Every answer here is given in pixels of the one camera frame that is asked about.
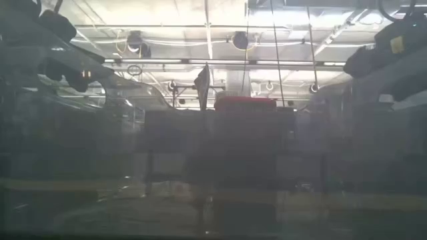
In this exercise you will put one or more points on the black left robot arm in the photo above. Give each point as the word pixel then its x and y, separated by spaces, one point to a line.
pixel 56 25

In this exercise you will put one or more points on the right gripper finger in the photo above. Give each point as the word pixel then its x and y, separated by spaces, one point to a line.
pixel 360 65

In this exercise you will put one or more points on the ceiling tube light bar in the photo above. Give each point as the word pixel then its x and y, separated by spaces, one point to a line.
pixel 150 61

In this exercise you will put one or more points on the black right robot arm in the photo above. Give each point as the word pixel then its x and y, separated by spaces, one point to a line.
pixel 407 88

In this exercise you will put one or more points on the clear plastic tray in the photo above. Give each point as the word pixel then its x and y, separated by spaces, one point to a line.
pixel 66 150

